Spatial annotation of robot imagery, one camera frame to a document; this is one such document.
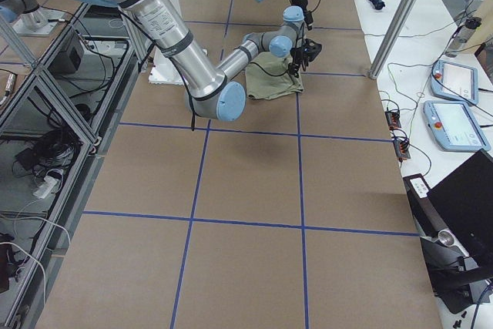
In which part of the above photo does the upper teach pendant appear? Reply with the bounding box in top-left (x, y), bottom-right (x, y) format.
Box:
top-left (430, 59), bottom-right (479, 106)

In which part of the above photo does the black camera stand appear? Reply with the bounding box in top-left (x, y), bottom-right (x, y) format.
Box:
top-left (420, 237), bottom-right (492, 314)

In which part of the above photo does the olive green long-sleeve shirt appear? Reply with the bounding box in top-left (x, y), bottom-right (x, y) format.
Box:
top-left (245, 52), bottom-right (304, 100)

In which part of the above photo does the orange connector board lower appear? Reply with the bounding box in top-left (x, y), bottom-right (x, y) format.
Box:
top-left (393, 137), bottom-right (411, 163)

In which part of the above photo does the clear water bottle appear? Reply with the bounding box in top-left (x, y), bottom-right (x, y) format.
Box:
top-left (444, 16), bottom-right (482, 58)

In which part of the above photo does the aluminium frame post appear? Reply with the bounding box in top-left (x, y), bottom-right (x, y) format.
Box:
top-left (367, 0), bottom-right (417, 79)

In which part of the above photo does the orange connector board upper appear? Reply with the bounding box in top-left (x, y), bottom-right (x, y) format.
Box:
top-left (384, 109), bottom-right (401, 130)

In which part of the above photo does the orange connector board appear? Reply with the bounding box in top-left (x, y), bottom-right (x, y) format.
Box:
top-left (393, 137), bottom-right (411, 163)
top-left (384, 109), bottom-right (401, 130)

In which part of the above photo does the black monitor laptop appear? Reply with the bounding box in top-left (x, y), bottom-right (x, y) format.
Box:
top-left (403, 149), bottom-right (492, 266)

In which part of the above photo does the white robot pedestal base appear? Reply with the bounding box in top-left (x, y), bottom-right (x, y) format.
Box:
top-left (148, 0), bottom-right (209, 86)

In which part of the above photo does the white power strip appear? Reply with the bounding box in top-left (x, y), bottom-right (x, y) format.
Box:
top-left (33, 168), bottom-right (64, 199)

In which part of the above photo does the lower teach pendant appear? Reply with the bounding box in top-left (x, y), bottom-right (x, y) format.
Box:
top-left (423, 100), bottom-right (491, 153)

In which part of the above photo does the teach pendant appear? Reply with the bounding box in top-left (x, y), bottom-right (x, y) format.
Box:
top-left (430, 59), bottom-right (479, 106)
top-left (423, 100), bottom-right (491, 153)

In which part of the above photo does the aluminium frame rail structure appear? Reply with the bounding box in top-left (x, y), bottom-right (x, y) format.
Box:
top-left (1, 5), bottom-right (151, 328)

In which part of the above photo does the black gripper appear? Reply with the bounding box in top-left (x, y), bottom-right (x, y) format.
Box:
top-left (289, 46), bottom-right (306, 78)
top-left (290, 0), bottom-right (314, 30)

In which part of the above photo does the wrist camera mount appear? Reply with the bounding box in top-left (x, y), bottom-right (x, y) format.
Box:
top-left (302, 39), bottom-right (323, 65)

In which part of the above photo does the black power box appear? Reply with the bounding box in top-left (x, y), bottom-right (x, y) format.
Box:
top-left (49, 39), bottom-right (84, 74)

